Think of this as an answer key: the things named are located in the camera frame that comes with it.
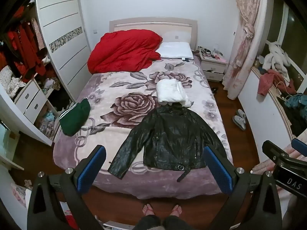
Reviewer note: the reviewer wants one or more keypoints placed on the person's right leg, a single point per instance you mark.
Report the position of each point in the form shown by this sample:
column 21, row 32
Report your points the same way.
column 175, row 224

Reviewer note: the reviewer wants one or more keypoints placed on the person's left foot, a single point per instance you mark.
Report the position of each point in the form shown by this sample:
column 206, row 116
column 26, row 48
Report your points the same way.
column 147, row 209

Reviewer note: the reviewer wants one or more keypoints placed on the black garment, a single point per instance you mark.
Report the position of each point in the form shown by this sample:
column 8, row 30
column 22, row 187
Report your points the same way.
column 298, row 119

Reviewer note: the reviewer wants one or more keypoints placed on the green garment with white stripes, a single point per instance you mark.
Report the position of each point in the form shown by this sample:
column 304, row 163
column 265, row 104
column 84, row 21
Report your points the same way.
column 74, row 122

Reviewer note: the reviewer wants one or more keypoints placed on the white floral folded cloth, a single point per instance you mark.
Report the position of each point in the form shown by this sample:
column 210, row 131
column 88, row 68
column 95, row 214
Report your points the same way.
column 9, row 81

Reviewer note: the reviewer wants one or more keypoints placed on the person's leg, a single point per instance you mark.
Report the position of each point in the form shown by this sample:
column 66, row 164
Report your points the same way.
column 148, row 222
column 175, row 224

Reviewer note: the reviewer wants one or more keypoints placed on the floral bed blanket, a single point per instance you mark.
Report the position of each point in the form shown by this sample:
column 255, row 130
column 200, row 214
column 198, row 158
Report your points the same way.
column 108, row 93

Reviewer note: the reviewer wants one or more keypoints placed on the white pillow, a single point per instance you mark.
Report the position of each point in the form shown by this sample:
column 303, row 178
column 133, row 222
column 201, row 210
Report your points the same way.
column 175, row 50

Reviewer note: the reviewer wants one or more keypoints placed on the person's left leg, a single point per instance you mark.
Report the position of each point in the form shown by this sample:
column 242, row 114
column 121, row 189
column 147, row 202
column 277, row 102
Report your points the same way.
column 148, row 222

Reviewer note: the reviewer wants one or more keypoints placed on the beige bed headboard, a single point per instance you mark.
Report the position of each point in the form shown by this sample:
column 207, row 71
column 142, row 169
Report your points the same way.
column 153, row 22

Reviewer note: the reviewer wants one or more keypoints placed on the person's right foot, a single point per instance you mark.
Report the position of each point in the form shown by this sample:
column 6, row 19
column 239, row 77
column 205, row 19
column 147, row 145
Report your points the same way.
column 176, row 210

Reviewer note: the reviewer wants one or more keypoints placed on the teal garment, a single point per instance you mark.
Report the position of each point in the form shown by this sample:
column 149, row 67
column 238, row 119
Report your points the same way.
column 295, row 100

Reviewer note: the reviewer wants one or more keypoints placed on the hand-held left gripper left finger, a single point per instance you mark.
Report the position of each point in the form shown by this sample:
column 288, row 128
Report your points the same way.
column 93, row 167

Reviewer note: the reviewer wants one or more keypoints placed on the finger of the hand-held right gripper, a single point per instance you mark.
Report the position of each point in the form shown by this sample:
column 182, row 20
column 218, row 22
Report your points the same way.
column 299, row 144
column 272, row 148

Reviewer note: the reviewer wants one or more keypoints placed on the white drawer unit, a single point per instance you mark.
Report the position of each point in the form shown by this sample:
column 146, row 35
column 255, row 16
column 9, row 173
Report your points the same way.
column 31, row 100

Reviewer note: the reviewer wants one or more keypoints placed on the grey slipper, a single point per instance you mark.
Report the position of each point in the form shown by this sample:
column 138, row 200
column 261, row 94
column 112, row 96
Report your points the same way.
column 238, row 122
column 241, row 114

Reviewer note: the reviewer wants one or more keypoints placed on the pale plastic jar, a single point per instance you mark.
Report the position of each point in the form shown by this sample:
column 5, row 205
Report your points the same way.
column 257, row 61

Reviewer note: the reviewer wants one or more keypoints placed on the white wardrobe sliding door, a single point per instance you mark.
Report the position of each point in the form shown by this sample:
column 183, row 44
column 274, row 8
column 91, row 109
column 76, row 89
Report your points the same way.
column 60, row 28

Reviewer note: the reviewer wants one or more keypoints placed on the pink floral curtain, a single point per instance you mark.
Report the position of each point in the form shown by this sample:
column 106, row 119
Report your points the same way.
column 244, row 40

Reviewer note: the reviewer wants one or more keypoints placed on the pile of clothes in wardrobe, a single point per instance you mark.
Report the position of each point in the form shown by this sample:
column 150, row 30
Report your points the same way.
column 49, row 82

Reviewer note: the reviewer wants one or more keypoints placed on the dark shoes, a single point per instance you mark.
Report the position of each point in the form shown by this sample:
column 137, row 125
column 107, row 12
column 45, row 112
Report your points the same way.
column 214, row 90

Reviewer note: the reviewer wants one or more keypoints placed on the black leather jacket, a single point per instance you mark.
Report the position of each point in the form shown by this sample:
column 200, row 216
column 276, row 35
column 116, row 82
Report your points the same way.
column 172, row 136

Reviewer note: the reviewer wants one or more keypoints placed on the hanging red clothes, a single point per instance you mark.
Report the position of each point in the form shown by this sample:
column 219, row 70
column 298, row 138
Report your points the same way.
column 24, row 48

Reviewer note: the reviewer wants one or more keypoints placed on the white nightstand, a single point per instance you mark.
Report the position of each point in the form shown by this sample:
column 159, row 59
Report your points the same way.
column 213, row 67

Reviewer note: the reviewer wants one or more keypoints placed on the pink red garment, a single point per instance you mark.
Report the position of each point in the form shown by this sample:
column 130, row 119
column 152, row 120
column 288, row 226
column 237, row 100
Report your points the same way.
column 266, row 81

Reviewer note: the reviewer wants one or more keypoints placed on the white folded garment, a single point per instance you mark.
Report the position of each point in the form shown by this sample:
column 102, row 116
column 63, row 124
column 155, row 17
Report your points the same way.
column 170, row 91

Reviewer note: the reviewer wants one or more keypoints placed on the clutter of small toiletries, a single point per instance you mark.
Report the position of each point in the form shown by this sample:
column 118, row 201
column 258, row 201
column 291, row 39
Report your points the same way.
column 208, row 52

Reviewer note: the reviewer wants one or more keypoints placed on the person's foot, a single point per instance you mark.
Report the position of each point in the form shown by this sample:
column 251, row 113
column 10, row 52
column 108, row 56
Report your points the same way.
column 147, row 209
column 176, row 210

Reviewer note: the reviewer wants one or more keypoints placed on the white window frame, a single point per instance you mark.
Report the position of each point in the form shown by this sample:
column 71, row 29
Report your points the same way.
column 284, row 21

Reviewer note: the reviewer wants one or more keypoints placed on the hanging pink floral garment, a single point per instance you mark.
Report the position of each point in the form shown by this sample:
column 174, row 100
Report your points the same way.
column 36, row 31

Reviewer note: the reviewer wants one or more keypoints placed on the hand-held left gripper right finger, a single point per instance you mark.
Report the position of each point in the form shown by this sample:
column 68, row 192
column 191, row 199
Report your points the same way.
column 218, row 170

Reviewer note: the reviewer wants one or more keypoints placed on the pale pink drape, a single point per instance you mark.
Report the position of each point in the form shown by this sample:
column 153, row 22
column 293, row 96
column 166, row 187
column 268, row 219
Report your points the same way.
column 260, row 169

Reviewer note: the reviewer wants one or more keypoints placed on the red duvet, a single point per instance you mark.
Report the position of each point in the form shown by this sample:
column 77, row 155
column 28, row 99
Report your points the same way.
column 124, row 50

